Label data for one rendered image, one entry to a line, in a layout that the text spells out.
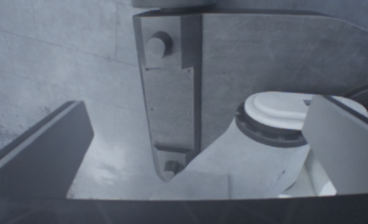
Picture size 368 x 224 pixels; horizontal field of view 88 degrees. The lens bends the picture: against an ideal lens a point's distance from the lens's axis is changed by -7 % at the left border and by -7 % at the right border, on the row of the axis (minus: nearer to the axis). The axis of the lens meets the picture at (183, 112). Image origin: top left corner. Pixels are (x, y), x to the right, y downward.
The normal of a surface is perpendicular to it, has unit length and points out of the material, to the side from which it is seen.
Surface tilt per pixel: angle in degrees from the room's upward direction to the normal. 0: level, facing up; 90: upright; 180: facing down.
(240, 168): 90
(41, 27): 0
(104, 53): 0
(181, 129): 0
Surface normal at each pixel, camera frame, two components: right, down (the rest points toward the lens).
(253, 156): -0.04, -0.85
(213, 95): -0.22, 0.52
